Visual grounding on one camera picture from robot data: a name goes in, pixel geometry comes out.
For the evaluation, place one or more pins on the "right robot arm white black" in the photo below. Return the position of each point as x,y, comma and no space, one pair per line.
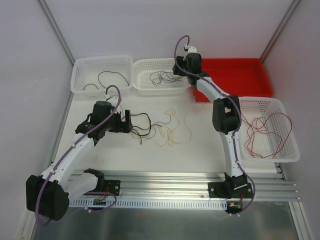
226,120

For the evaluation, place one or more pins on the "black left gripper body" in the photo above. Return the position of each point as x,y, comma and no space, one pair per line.
122,122

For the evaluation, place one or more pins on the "aluminium corner post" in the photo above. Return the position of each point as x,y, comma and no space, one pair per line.
53,24
279,29

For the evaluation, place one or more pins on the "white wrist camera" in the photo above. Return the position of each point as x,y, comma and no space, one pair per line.
112,99
189,50

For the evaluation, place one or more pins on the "white basket on right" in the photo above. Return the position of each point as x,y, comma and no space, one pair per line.
266,132

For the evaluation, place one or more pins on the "aluminium mounting rail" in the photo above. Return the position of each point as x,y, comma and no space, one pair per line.
195,186

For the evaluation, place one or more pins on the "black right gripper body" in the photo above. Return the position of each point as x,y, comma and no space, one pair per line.
179,69

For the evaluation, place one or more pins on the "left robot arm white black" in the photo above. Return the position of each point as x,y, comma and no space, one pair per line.
50,193

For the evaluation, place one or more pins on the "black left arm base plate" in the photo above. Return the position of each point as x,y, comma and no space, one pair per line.
112,187

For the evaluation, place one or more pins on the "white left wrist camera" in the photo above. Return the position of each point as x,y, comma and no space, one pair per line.
112,99

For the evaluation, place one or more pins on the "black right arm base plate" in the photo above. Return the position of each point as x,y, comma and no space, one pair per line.
219,190

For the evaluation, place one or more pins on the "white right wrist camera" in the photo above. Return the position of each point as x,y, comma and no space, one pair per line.
189,50

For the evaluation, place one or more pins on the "translucent white square-hole basket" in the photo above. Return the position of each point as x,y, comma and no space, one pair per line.
92,75

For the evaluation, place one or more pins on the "aluminium corner post left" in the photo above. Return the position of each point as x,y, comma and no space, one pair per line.
53,24

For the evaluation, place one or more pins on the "aluminium corner post right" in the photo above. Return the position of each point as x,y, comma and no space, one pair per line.
279,29

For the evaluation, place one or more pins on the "white slotted cable duct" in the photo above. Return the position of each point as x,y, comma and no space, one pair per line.
134,203

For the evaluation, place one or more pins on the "red plastic tray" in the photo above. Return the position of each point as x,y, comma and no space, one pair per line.
244,77

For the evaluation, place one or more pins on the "white round-hole basket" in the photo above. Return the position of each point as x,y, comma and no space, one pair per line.
154,77

